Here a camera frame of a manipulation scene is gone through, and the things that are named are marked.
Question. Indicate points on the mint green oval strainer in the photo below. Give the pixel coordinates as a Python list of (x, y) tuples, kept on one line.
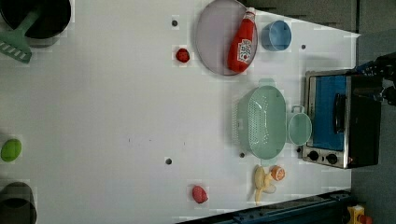
[(261, 124)]

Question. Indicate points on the red strawberry toy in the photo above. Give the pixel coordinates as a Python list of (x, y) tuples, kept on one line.
[(183, 55)]

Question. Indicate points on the red ketchup bottle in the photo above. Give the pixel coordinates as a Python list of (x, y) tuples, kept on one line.
[(240, 51)]

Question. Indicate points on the pink red fruit toy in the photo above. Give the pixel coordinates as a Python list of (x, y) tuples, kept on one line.
[(199, 194)]

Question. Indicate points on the peeled banana toy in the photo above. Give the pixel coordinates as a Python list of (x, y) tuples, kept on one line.
[(263, 183)]

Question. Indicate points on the grey round plate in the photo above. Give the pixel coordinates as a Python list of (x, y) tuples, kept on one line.
[(215, 29)]

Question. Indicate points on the orange half toy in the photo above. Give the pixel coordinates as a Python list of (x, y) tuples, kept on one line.
[(278, 173)]

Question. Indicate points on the mint green cup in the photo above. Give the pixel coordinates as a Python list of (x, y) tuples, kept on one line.
[(299, 126)]

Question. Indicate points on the blue bowl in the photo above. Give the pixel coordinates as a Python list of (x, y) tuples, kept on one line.
[(276, 36)]

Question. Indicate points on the black cylindrical holder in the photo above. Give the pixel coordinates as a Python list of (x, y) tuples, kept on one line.
[(53, 18)]

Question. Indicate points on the yellow red device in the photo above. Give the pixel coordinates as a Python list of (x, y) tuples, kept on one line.
[(357, 215)]

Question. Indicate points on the green lime toy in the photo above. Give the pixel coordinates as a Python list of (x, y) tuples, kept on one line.
[(11, 150)]

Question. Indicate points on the green spatula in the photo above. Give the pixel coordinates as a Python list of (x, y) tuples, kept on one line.
[(14, 44)]

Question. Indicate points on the grey cylindrical container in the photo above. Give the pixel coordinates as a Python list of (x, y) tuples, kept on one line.
[(17, 204)]

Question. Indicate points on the blue metal frame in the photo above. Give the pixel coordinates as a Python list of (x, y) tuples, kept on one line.
[(327, 208)]

